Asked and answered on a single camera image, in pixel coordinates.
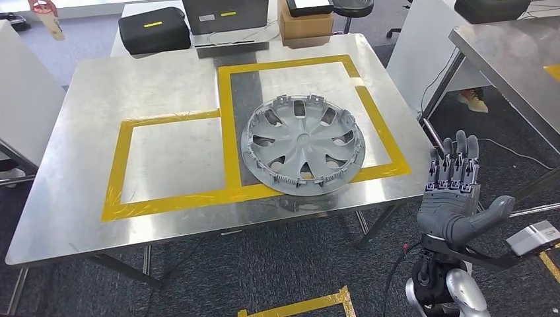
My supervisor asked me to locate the silver plastic wheel cover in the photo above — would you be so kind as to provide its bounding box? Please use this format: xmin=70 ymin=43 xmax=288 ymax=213
xmin=240 ymin=94 xmax=367 ymax=197

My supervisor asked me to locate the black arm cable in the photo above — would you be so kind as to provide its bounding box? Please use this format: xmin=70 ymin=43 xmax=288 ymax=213
xmin=382 ymin=242 xmax=423 ymax=317

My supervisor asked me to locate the beige cylinder red handle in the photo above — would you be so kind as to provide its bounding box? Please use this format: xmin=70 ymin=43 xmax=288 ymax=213
xmin=28 ymin=0 xmax=65 ymax=42

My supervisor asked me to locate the black camera bracket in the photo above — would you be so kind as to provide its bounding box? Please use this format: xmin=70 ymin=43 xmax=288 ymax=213
xmin=422 ymin=234 xmax=547 ymax=271

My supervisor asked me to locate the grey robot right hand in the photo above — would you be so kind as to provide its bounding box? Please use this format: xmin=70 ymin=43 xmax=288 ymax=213
xmin=416 ymin=129 xmax=516 ymax=246

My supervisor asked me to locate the black case yellow label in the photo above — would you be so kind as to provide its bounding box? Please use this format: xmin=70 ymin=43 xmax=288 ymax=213
xmin=454 ymin=0 xmax=532 ymax=25
xmin=118 ymin=6 xmax=192 ymax=55

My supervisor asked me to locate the yellow floor tape square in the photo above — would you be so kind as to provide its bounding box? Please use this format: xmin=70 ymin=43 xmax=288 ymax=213
xmin=539 ymin=244 xmax=560 ymax=285

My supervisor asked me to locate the white power cable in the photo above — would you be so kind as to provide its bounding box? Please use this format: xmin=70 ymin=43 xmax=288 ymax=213
xmin=477 ymin=137 xmax=554 ymax=170

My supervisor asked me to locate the black floor cable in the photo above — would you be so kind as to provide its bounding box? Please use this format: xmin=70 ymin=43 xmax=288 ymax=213
xmin=144 ymin=238 xmax=202 ymax=317

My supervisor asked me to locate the black office chair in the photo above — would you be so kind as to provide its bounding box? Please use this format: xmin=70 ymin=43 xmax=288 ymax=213
xmin=386 ymin=0 xmax=414 ymax=40

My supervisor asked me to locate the grey metal box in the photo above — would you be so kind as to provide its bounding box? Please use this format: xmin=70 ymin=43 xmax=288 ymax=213
xmin=182 ymin=0 xmax=270 ymax=36

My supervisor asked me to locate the person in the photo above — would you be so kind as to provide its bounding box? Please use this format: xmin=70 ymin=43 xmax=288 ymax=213
xmin=0 ymin=158 xmax=27 ymax=188
xmin=457 ymin=87 xmax=489 ymax=114

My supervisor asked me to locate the brown cardboard box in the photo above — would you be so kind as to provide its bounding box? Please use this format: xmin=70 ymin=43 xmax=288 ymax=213
xmin=277 ymin=0 xmax=335 ymax=41

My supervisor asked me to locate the black seat stool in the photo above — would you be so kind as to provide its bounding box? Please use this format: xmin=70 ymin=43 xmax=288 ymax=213
xmin=332 ymin=0 xmax=375 ymax=35

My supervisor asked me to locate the black tablet device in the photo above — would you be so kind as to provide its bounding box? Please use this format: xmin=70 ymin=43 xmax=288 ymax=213
xmin=286 ymin=0 xmax=335 ymax=18

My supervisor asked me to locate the white board panel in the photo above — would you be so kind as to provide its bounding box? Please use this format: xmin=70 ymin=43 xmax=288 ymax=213
xmin=0 ymin=19 xmax=67 ymax=167
xmin=386 ymin=0 xmax=491 ymax=119

